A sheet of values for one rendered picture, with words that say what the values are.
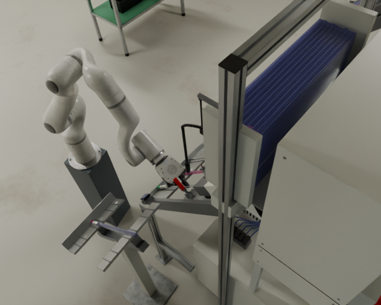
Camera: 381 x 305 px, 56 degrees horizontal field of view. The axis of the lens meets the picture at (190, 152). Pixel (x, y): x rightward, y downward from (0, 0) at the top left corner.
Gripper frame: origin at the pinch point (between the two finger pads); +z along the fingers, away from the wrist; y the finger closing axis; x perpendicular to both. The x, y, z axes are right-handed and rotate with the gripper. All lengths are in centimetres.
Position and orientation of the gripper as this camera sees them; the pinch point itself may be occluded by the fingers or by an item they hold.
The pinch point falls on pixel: (183, 186)
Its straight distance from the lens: 163.1
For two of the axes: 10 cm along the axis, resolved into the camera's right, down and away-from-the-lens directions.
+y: 6.6, -6.3, 4.1
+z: 6.7, 7.4, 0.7
